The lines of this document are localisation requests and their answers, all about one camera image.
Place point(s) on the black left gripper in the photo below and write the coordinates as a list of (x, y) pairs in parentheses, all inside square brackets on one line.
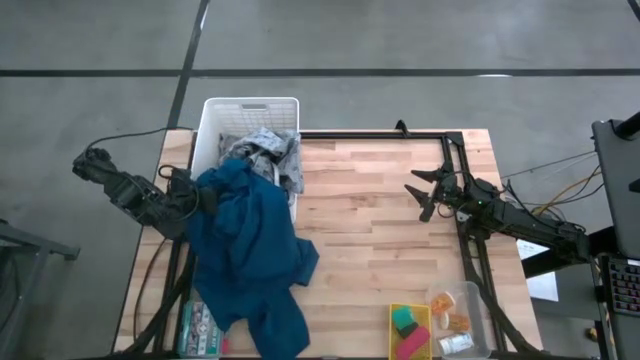
[(185, 197)]

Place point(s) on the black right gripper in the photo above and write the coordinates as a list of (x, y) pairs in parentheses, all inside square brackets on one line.
[(450, 195)]

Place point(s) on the blue cloth garment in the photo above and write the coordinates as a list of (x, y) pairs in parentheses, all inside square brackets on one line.
[(250, 240)]

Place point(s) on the grey patterned cloth gown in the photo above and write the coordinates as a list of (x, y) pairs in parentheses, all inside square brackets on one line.
[(270, 150)]

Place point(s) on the orange pill bottle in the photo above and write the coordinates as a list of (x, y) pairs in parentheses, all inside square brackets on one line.
[(456, 322), (443, 303)]

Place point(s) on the green block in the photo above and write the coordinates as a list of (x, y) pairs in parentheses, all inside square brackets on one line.
[(403, 317)]

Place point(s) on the black block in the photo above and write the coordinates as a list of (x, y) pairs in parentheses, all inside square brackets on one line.
[(409, 330)]

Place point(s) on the pinkish red block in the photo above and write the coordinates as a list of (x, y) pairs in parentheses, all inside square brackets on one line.
[(412, 344)]

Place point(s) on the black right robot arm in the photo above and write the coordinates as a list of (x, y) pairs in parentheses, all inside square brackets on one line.
[(530, 222)]

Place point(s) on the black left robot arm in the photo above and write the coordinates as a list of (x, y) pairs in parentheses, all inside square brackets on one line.
[(130, 195)]

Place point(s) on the white perforated plastic basket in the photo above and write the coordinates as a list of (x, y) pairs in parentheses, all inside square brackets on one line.
[(250, 112)]

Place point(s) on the yellow plastic tray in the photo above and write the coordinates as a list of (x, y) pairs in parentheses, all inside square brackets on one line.
[(425, 312)]

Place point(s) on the clear plastic container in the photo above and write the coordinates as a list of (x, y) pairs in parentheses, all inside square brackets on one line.
[(477, 310)]

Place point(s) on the green first aid kit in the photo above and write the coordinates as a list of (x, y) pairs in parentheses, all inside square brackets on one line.
[(197, 330)]

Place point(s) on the black stand beam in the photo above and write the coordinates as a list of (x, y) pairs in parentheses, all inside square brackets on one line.
[(555, 260)]

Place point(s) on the white paper sheet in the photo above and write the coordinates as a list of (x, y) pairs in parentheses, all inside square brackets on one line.
[(542, 287)]

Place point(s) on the grey metal stand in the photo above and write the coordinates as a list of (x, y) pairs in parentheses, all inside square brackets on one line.
[(30, 245)]

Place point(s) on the grey monitor back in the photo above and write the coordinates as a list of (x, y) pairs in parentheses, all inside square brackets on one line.
[(617, 190)]

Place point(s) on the keyboard with coloured keys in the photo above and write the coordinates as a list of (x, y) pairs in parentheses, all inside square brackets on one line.
[(625, 287)]

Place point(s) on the black frame clip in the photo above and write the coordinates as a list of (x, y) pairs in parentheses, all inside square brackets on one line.
[(401, 128)]

